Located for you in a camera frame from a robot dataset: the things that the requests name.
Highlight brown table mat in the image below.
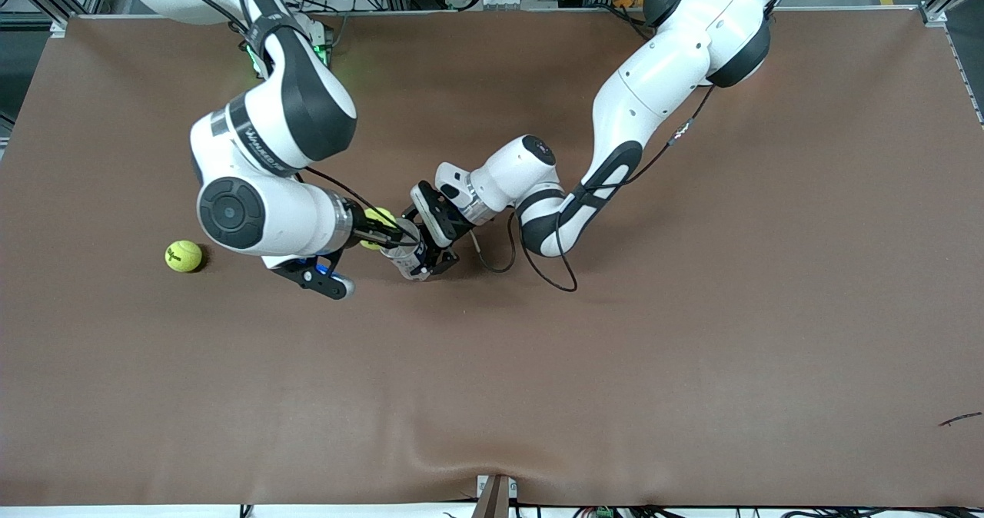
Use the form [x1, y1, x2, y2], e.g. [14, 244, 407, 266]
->
[0, 7, 984, 507]

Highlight white blue tennis ball can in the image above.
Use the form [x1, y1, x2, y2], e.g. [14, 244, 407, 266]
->
[381, 218, 433, 282]

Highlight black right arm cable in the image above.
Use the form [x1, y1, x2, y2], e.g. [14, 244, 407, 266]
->
[142, 0, 422, 246]

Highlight grey camera post bracket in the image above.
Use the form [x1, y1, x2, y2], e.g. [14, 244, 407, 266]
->
[475, 473, 518, 518]

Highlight yellow tennis ball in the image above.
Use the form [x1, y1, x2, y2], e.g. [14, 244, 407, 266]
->
[165, 240, 204, 274]
[361, 207, 397, 251]

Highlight aluminium frame rail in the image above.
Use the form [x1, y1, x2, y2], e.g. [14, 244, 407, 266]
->
[921, 0, 984, 127]

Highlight long black left arm cable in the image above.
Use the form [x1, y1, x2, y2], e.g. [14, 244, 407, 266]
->
[519, 86, 717, 294]

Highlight short black gripper cable loop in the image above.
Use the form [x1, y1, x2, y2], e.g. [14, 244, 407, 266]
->
[470, 211, 518, 274]

